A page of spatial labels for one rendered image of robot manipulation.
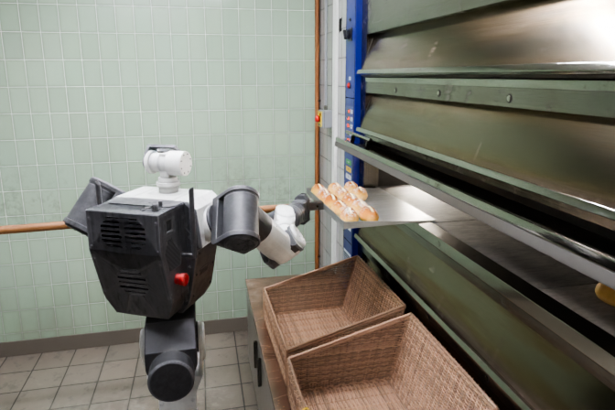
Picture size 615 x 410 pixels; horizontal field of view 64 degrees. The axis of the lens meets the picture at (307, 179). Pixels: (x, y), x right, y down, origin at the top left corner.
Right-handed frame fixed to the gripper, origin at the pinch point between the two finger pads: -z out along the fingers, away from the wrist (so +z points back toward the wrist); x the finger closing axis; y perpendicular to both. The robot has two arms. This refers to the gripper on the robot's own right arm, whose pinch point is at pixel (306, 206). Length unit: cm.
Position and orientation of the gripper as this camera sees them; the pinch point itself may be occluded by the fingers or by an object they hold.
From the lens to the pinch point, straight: 195.9
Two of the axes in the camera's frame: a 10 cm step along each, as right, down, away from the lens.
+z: -3.7, 1.9, -9.1
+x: 0.0, -9.8, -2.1
